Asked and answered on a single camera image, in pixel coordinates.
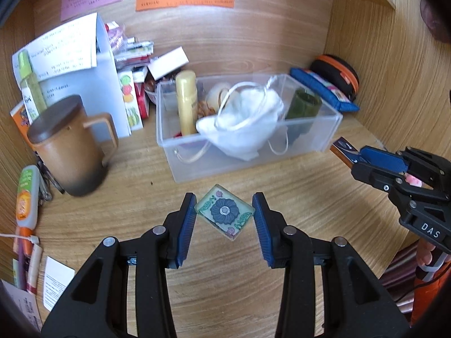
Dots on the white paper label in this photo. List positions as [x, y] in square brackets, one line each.
[57, 277]

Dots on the white small box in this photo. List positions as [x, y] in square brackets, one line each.
[167, 63]

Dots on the cream plastic cup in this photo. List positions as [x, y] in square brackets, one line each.
[216, 94]

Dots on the white drawstring pouch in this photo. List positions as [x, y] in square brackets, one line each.
[245, 122]

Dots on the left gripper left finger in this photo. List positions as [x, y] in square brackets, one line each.
[94, 303]

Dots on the small blue card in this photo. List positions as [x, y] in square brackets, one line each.
[346, 152]

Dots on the orange sleeve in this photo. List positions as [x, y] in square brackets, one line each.
[426, 292]

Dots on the floral glass tile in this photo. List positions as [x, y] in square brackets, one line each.
[225, 211]

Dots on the bowl of trinkets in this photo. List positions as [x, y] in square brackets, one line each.
[151, 85]

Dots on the yellow lotion bottle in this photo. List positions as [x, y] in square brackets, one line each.
[187, 95]

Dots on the brown mug with lid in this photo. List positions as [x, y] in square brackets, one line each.
[62, 136]

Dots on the blue patchwork pouch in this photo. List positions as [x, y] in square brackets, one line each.
[326, 90]

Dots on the fruit pattern box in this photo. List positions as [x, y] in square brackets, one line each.
[130, 100]

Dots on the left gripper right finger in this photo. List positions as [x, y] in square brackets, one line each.
[355, 302]

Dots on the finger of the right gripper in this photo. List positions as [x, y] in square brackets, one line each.
[376, 177]
[383, 159]

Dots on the clear plastic storage box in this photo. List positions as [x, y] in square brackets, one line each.
[214, 162]

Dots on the orange green glue tube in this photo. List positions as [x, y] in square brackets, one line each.
[27, 202]

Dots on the black orange zip case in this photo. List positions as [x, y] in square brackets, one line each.
[337, 72]

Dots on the right hand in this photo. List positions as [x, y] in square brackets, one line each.
[424, 252]

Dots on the dark green glass jar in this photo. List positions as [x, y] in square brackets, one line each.
[304, 104]

